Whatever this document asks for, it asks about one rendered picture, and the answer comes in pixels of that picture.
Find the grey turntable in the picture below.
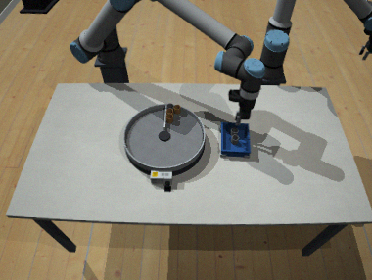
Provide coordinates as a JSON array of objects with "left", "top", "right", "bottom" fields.
[{"left": 123, "top": 103, "right": 207, "bottom": 176}]

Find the white table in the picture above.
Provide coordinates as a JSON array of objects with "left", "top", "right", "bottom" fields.
[{"left": 5, "top": 82, "right": 372, "bottom": 257}]

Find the black box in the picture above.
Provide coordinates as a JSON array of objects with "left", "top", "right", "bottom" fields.
[{"left": 19, "top": 0, "right": 61, "bottom": 15}]

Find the blue crate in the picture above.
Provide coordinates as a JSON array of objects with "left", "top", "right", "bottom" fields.
[{"left": 220, "top": 121, "right": 253, "bottom": 158}]

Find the white control box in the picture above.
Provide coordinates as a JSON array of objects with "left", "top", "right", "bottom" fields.
[{"left": 150, "top": 169, "right": 173, "bottom": 193}]

